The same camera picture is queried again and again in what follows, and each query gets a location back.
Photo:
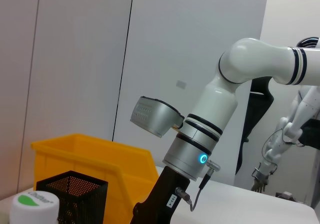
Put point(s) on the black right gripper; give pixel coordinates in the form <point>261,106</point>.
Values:
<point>162,196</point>

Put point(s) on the clear water bottle green label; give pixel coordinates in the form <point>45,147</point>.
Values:
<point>35,209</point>

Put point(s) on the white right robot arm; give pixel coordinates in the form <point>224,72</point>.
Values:
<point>217,104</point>

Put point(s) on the black mesh pen holder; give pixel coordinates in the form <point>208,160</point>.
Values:
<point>95,199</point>

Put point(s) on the yellow plastic bin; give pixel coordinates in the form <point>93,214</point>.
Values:
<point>100,154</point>

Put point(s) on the small grey background device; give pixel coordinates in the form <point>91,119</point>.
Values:
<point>285,195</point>

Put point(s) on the black hanging garment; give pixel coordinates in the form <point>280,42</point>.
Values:
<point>255,114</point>

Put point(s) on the white background humanoid robot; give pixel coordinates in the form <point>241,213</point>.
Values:
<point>302,109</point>

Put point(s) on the right wrist camera housing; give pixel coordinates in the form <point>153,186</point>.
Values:
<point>152,116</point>

